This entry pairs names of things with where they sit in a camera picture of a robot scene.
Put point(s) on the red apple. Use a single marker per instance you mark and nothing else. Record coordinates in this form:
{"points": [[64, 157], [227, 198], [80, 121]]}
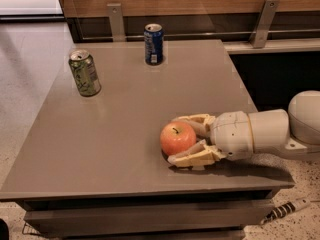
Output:
{"points": [[176, 137]]}

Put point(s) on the metal bracket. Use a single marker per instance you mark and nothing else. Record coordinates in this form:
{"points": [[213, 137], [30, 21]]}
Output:
{"points": [[259, 36], [116, 22]]}

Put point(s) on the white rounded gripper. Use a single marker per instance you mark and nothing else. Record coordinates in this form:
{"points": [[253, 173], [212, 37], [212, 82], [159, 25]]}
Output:
{"points": [[231, 133]]}

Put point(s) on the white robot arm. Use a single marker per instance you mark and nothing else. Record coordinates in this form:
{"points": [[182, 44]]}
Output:
{"points": [[292, 134]]}

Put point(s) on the blue soda can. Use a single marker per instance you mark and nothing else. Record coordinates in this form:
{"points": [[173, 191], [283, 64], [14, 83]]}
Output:
{"points": [[153, 39]]}

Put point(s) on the right metal bracket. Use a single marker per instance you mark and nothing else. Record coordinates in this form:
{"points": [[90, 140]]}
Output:
{"points": [[259, 36]]}

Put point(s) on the left metal bracket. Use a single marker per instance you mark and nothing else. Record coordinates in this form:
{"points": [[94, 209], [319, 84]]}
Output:
{"points": [[116, 22]]}

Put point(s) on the green soda can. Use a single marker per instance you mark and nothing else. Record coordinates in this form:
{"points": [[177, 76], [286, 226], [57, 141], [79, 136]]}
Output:
{"points": [[84, 72]]}

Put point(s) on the grey cabinet drawer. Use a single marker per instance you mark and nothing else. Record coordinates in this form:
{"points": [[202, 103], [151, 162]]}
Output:
{"points": [[148, 218]]}

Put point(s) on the white power strip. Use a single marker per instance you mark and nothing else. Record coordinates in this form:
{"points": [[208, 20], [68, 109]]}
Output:
{"points": [[285, 209]]}

